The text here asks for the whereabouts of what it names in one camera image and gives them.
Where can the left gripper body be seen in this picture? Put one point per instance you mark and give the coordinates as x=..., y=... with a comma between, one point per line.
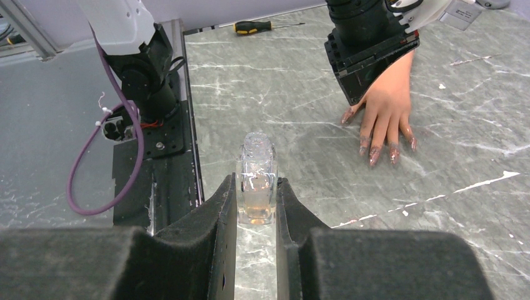
x=368, y=37

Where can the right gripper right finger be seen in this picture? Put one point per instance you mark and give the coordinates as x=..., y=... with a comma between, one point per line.
x=315, y=261

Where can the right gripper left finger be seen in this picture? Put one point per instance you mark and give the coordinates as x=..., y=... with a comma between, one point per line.
x=194, y=258

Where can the clear nail polish bottle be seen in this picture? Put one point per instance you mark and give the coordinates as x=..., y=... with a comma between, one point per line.
x=256, y=180

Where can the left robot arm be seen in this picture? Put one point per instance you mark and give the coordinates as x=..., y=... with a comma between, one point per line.
x=136, y=50

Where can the mannequin practice hand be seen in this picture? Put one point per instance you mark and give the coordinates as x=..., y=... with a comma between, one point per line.
x=387, y=107

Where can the yellow black screwdriver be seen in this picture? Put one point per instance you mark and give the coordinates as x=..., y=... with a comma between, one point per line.
x=252, y=27

